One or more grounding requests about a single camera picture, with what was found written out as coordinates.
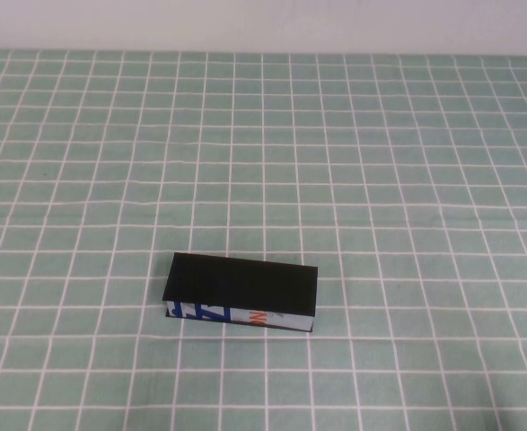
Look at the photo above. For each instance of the black printed glasses case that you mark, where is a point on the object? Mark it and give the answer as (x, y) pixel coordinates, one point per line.
(240, 283)

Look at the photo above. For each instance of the green checked tablecloth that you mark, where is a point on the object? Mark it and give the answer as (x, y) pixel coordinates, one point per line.
(335, 157)

